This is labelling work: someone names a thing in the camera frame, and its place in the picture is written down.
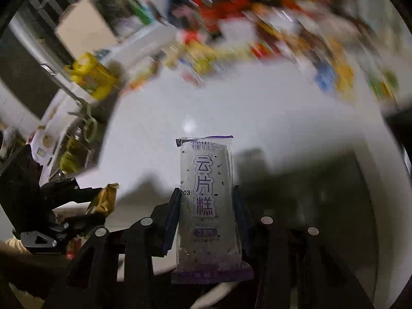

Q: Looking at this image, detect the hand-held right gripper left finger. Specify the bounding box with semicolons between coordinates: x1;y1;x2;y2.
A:
42;188;181;309

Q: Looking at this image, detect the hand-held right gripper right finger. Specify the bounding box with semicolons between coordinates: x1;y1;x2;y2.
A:
232;186;375;309

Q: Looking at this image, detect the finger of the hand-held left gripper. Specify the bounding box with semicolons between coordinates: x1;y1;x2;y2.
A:
13;214;107;255
40;178;111;213

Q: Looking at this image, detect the gold foil wrapper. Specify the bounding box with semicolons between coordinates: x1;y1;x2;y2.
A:
86;183;120;218

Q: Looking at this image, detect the white purple snack packet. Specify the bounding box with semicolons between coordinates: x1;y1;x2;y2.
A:
171;135;255;284

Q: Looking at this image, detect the yellow plastic container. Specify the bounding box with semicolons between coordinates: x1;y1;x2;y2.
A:
64;52;118;101

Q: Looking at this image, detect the barred window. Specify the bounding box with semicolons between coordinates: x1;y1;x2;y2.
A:
0;0;136;119

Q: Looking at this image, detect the white cutting board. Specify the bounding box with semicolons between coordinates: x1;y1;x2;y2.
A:
54;0;118;66

